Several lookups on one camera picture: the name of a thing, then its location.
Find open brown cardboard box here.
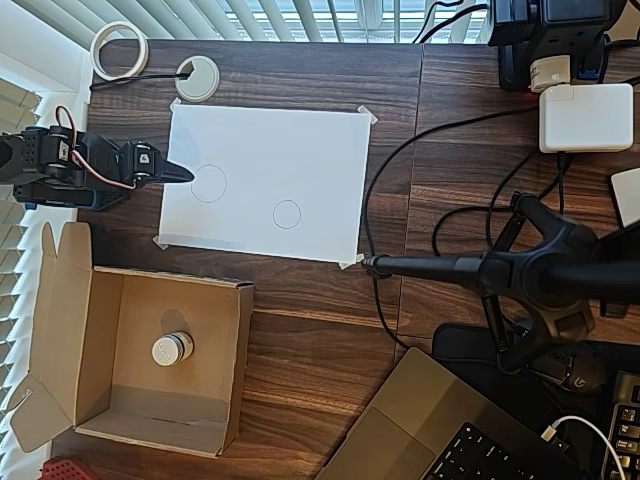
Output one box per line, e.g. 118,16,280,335
8,221,256,459

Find white paper sheet with circles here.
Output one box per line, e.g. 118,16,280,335
157,102,372,264

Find masking tape roll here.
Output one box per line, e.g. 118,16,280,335
90,22,150,82

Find white slatted window blind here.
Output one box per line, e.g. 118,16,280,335
0,0,494,94

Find beige pleated window blind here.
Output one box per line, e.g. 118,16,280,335
0,77,46,454

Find red perforated plastic part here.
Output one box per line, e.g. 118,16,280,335
39,455,96,480

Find black mouse pad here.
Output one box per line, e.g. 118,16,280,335
432,322,640,451

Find grey laptop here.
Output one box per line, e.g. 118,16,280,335
313,347,596,480

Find black tripod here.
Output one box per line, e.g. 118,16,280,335
359,192,640,376

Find small beige plug adapter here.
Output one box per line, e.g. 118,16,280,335
528,55,572,94

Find black power strip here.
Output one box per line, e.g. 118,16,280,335
488,0,626,92

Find white square power adapter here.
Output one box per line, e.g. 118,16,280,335
537,83,635,154

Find blue plug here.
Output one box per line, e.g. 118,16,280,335
578,53,604,82

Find black Logitech mouse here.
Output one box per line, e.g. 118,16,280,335
549,344,614,394

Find white flat device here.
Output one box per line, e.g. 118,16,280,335
609,167,640,229

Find black keyboard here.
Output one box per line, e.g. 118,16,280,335
602,369,640,480

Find beige desk cable grommet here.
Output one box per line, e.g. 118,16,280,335
174,56,221,103

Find thin black cable through grommet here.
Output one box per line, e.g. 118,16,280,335
88,72,194,92

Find long black power cable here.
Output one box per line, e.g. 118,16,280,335
360,107,544,351

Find black cable from white adapter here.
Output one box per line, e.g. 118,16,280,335
432,149,571,261

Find white USB charging cable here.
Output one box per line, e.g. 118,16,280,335
543,414,629,480

